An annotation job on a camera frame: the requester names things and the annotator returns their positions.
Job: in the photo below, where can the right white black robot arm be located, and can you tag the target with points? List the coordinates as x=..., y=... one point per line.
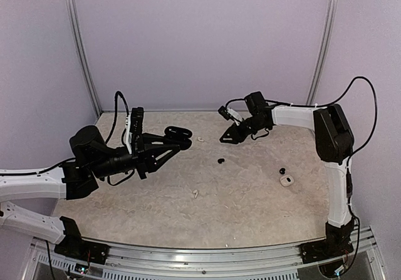
x=334, y=145

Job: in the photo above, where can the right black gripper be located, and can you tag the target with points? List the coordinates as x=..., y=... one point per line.
x=237, y=136

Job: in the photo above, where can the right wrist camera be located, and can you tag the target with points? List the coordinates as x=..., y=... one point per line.
x=229, y=114

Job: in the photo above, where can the aluminium frame post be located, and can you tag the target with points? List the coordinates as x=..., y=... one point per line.
x=323, y=50
x=81, y=53

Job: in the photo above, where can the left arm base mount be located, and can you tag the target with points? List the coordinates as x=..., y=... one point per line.
x=87, y=251

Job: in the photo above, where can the white earbud charging case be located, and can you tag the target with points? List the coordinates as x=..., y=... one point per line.
x=286, y=180

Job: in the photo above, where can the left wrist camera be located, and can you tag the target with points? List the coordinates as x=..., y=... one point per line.
x=133, y=127

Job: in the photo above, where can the left aluminium frame post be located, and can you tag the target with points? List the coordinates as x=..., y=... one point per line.
x=81, y=53

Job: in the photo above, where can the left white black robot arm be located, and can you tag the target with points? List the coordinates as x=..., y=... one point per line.
x=77, y=178

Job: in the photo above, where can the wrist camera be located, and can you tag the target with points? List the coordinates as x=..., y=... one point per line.
x=229, y=114
x=133, y=127

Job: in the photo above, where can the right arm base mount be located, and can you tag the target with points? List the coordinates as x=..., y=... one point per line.
x=321, y=250

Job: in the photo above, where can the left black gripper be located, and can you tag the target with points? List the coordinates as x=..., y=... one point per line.
x=143, y=158

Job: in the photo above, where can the black earbud charging case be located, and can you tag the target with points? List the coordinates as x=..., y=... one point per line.
x=178, y=136

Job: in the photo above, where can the right aluminium frame post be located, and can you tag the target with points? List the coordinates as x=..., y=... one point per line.
x=323, y=50

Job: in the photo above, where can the front aluminium rail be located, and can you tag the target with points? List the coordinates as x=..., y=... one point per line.
x=128, y=261

